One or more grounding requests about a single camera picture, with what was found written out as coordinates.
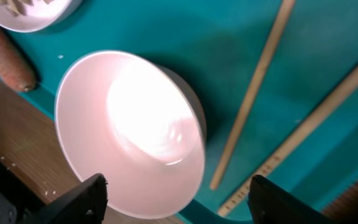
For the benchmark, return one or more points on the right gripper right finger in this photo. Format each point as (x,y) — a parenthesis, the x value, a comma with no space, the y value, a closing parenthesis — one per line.
(269,204)

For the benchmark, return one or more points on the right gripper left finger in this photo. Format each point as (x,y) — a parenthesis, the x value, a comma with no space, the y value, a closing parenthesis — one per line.
(86,203)

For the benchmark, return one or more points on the pink bowl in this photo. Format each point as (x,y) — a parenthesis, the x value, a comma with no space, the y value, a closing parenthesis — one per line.
(137,123)

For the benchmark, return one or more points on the orange carrot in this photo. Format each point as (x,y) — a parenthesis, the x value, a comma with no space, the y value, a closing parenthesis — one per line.
(15,72)

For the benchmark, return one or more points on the teal serving tray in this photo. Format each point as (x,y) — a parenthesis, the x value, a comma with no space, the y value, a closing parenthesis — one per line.
(214,46)

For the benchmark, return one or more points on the right wooden chopstick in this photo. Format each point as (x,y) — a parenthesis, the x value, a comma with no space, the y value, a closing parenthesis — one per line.
(345,89)

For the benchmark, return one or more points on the wooden chopstick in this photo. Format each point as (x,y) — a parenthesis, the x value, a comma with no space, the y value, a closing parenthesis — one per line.
(262,66)
(345,89)

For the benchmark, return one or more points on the white round plate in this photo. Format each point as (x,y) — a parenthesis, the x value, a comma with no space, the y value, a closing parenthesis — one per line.
(33,16)

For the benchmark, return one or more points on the left wooden chopstick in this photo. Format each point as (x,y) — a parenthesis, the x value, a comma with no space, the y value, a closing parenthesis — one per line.
(262,66)

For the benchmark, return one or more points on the pile of peanuts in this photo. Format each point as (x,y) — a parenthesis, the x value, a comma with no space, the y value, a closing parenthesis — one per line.
(28,7)

